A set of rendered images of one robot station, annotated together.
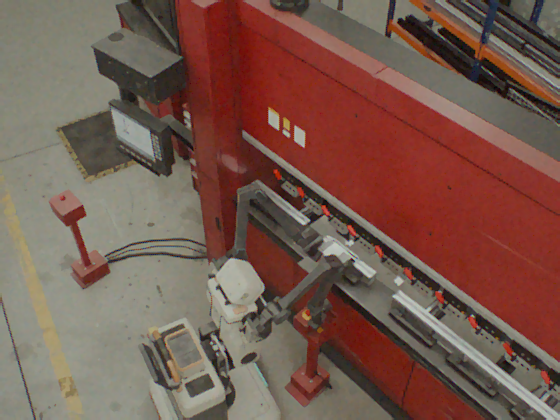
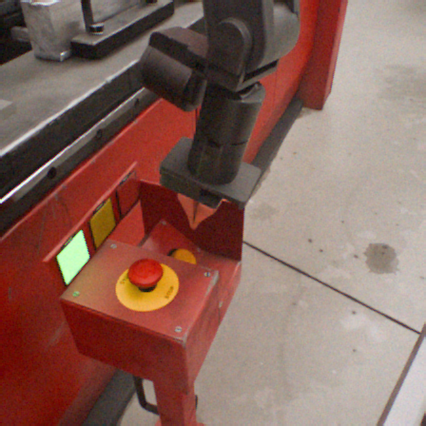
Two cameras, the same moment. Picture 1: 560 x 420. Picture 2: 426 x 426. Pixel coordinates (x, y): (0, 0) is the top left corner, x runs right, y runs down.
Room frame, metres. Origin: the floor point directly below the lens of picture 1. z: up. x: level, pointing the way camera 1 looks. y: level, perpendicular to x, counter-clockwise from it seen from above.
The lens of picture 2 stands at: (2.12, 0.13, 1.17)
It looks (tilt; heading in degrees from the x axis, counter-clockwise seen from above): 42 degrees down; 246
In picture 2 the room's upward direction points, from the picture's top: straight up
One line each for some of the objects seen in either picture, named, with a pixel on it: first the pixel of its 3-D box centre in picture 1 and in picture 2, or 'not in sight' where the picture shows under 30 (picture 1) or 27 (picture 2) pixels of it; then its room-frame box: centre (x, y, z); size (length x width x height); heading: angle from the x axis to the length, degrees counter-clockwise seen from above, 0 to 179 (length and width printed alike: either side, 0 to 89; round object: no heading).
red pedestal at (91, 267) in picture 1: (78, 238); not in sight; (2.96, 1.44, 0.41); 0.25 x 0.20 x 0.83; 132
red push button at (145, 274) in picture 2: not in sight; (146, 279); (2.06, -0.19, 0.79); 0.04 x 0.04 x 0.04
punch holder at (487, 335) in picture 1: (490, 327); not in sight; (1.67, -1.05, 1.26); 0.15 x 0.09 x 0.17; 42
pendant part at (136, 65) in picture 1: (147, 111); not in sight; (3.02, 0.78, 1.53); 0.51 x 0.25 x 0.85; 51
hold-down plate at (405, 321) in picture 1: (412, 326); (127, 24); (1.91, -0.76, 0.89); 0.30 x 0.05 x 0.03; 42
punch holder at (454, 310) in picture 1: (457, 302); not in sight; (1.82, -0.92, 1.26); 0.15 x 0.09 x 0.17; 42
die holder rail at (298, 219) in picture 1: (279, 206); not in sight; (2.80, -0.03, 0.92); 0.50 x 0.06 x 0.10; 42
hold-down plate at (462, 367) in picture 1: (471, 374); not in sight; (1.61, -1.03, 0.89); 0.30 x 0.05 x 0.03; 42
